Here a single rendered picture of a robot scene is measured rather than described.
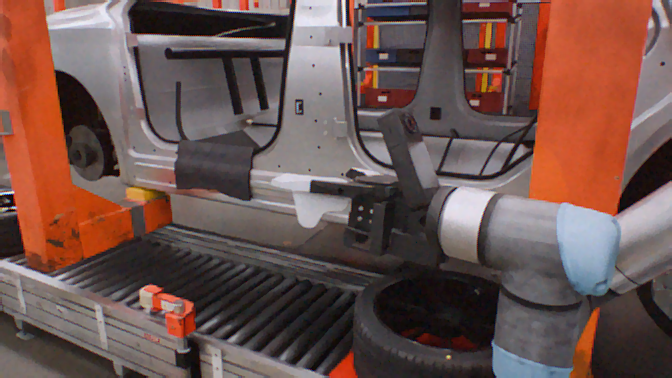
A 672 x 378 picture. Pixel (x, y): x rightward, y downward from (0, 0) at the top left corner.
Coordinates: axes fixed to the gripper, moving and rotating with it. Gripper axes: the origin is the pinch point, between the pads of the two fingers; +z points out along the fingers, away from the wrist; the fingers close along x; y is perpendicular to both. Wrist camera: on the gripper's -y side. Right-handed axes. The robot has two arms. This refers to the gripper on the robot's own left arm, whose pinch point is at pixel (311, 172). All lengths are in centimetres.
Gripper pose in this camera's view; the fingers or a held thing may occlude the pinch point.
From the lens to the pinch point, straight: 61.4
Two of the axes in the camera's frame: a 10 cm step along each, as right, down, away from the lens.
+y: -0.8, 9.8, 1.7
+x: 6.2, -0.8, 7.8
